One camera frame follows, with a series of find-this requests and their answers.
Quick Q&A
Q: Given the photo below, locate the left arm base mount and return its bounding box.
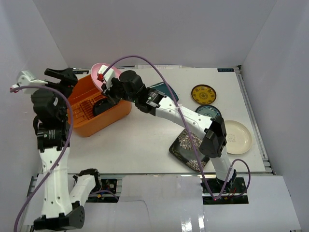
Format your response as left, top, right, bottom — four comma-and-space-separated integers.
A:
92, 178, 117, 194

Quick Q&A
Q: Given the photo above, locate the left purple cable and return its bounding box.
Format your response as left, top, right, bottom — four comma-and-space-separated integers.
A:
10, 87, 73, 232

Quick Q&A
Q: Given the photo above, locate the blue table label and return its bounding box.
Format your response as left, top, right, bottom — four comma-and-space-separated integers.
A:
73, 70, 89, 75
217, 68, 235, 73

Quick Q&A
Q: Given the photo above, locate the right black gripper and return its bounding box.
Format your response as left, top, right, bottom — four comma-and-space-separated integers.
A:
102, 78, 137, 105

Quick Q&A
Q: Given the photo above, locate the orange plastic bin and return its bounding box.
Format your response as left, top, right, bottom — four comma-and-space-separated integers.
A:
68, 75, 132, 137

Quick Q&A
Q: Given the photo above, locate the left blue table label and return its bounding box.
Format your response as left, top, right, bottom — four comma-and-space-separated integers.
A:
73, 70, 89, 75

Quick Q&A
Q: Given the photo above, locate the teal square plate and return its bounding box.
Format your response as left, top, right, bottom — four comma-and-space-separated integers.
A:
149, 82, 179, 102

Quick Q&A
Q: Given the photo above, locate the black floral square plate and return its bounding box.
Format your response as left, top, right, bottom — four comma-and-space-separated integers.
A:
169, 129, 210, 172

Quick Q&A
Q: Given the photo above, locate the black round plate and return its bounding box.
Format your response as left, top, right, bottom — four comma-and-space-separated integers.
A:
92, 98, 112, 116

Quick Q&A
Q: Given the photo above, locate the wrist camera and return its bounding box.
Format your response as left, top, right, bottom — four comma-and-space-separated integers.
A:
97, 65, 116, 86
10, 71, 48, 93

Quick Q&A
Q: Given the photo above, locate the cream round plate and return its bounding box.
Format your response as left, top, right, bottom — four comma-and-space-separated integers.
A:
225, 120, 253, 155

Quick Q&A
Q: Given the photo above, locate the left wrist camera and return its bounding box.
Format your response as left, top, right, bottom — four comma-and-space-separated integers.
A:
10, 71, 48, 93

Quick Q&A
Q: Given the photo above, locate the white paper sheet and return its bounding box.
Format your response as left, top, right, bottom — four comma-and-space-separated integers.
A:
135, 64, 182, 69

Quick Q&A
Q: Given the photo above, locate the pink round plate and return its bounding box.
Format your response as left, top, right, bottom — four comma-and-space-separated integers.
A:
91, 63, 121, 91

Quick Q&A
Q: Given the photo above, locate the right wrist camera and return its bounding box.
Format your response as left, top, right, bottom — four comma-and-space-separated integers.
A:
97, 65, 116, 86

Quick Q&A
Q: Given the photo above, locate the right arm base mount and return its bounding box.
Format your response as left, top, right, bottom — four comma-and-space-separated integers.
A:
207, 177, 246, 195

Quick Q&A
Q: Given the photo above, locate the yellow patterned round plate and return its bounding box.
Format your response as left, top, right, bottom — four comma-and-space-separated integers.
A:
191, 84, 217, 105

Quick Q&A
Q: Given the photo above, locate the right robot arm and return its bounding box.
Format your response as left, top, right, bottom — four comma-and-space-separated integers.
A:
97, 66, 237, 193

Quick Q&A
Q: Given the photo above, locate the right blue table label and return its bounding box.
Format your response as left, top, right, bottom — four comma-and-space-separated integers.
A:
217, 68, 235, 73

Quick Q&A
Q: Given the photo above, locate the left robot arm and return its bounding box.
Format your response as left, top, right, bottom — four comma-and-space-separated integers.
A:
31, 68, 102, 231

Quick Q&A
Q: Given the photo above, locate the blue white round plate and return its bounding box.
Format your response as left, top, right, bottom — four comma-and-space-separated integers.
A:
195, 105, 222, 118

